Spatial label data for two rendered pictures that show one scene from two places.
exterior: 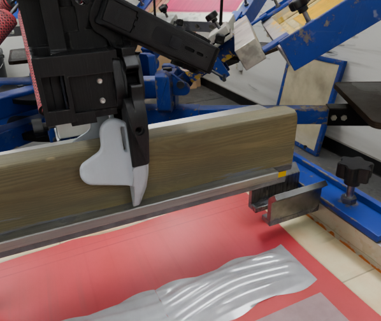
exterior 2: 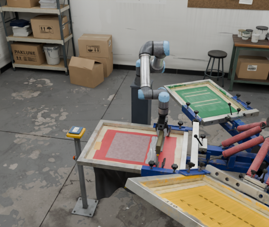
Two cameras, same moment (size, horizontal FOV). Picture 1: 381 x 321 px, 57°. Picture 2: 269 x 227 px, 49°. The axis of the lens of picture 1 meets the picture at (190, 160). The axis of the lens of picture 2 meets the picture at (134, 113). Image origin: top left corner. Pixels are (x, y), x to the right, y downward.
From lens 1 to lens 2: 226 cm
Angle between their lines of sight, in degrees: 102
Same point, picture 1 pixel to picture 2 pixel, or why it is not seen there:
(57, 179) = not seen: hidden behind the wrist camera
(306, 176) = (163, 170)
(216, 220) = (167, 161)
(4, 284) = (171, 139)
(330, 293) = (142, 163)
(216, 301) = (150, 153)
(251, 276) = (151, 157)
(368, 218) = (145, 167)
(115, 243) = (171, 150)
